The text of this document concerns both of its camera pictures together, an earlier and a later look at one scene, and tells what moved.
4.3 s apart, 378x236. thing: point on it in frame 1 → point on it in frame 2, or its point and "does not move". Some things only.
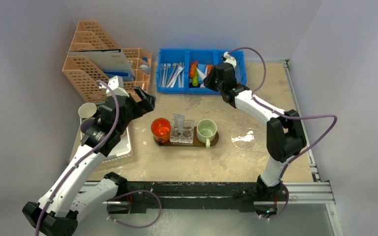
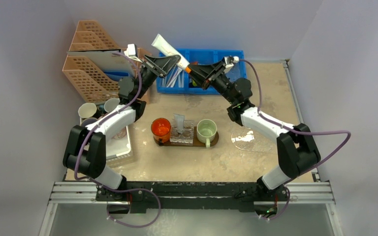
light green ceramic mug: (206, 130) does not move
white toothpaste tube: (179, 121) does not move
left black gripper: (145, 105) → (162, 66)
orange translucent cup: (160, 128) does not move
